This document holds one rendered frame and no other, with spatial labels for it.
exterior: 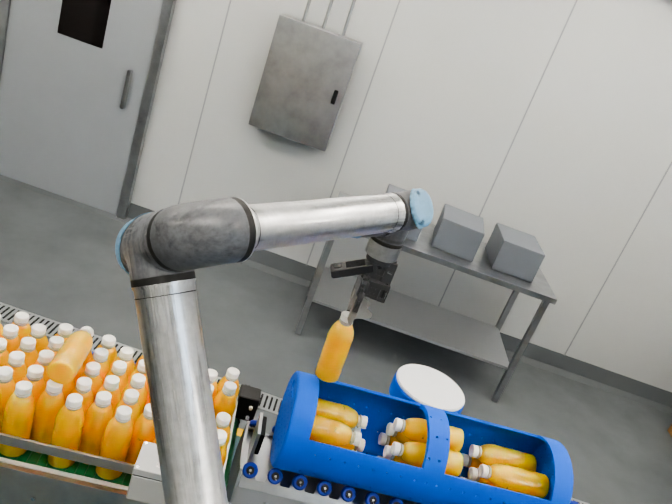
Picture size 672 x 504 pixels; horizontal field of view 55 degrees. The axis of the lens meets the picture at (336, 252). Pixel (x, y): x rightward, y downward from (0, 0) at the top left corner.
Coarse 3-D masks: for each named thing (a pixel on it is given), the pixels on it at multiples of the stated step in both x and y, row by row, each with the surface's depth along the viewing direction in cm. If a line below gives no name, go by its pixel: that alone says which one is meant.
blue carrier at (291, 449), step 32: (288, 384) 199; (320, 384) 199; (288, 416) 180; (384, 416) 207; (416, 416) 206; (448, 416) 204; (288, 448) 176; (320, 448) 177; (448, 448) 184; (512, 448) 213; (544, 448) 208; (352, 480) 182; (384, 480) 182; (416, 480) 182; (448, 480) 183
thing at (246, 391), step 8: (240, 392) 208; (248, 392) 209; (256, 392) 211; (240, 400) 207; (248, 400) 207; (256, 400) 207; (240, 408) 208; (248, 408) 208; (256, 408) 208; (240, 416) 209; (248, 416) 208
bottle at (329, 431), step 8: (320, 416) 185; (320, 424) 182; (328, 424) 183; (336, 424) 184; (344, 424) 185; (312, 432) 181; (320, 432) 182; (328, 432) 182; (336, 432) 182; (344, 432) 183; (352, 432) 186; (320, 440) 182; (328, 440) 182; (336, 440) 182; (344, 440) 183; (352, 440) 185
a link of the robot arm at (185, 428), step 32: (128, 224) 116; (128, 256) 114; (160, 288) 112; (192, 288) 116; (160, 320) 112; (192, 320) 115; (160, 352) 112; (192, 352) 114; (160, 384) 112; (192, 384) 113; (160, 416) 113; (192, 416) 113; (160, 448) 114; (192, 448) 112; (192, 480) 112; (224, 480) 118
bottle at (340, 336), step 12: (336, 324) 178; (336, 336) 177; (348, 336) 178; (324, 348) 181; (336, 348) 178; (348, 348) 180; (324, 360) 181; (336, 360) 180; (324, 372) 182; (336, 372) 182
